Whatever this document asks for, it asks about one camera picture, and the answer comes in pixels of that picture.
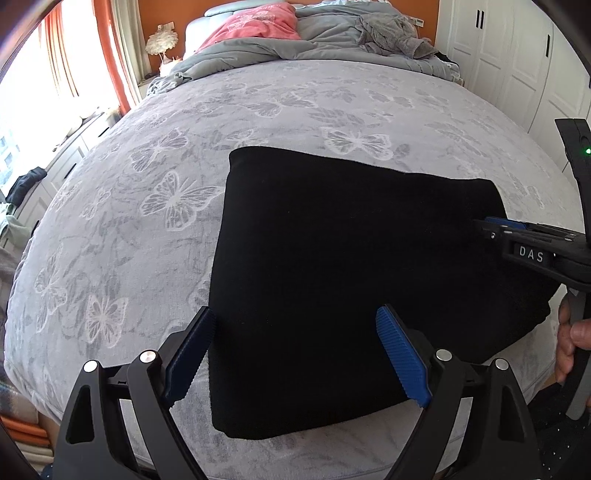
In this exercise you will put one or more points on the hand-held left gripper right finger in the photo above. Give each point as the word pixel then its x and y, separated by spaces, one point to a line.
pixel 401 355

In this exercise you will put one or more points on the white window seat cabinet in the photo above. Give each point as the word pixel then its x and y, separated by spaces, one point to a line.
pixel 69 157

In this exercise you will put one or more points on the white sheer curtain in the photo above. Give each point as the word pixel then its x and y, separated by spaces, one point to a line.
pixel 134 60

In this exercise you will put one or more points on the orange curtain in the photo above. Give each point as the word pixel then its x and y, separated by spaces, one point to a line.
pixel 117 60

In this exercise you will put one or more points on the white padded headboard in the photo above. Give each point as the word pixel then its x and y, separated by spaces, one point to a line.
pixel 196 32

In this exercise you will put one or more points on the grey quilt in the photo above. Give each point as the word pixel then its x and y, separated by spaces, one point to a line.
pixel 277 46

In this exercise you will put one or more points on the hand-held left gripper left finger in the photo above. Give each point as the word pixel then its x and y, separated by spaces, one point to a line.
pixel 189 355

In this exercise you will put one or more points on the black pants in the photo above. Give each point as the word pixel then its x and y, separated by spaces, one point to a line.
pixel 346 254

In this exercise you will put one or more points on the bay window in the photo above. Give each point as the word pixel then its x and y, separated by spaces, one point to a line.
pixel 27 115

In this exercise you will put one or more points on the grey butterfly-pattern bed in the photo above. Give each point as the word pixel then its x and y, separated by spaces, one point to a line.
pixel 138 184

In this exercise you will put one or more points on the person's dark speckled clothing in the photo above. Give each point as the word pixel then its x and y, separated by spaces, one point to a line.
pixel 554 438

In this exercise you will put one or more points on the white wardrobe doors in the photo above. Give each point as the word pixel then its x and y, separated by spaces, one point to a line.
pixel 498 55

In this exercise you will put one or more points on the orange striped cloth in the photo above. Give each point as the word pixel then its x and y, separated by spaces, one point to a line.
pixel 23 434

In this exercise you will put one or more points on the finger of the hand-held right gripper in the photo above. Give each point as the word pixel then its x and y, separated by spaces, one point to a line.
pixel 503 222

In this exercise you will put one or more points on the person's right hand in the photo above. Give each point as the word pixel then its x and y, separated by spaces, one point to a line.
pixel 564 355

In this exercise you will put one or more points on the light green garment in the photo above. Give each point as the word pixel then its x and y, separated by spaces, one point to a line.
pixel 9 226

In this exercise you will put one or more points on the navy garment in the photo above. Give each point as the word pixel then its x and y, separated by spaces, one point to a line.
pixel 25 184

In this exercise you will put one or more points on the crumpled grey garment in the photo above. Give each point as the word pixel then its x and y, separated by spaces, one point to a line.
pixel 392 34

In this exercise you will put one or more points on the white feather table lamp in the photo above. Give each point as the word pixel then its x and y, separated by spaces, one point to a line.
pixel 161 39

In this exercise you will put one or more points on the pink pillow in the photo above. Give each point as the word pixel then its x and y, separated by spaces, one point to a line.
pixel 258 23

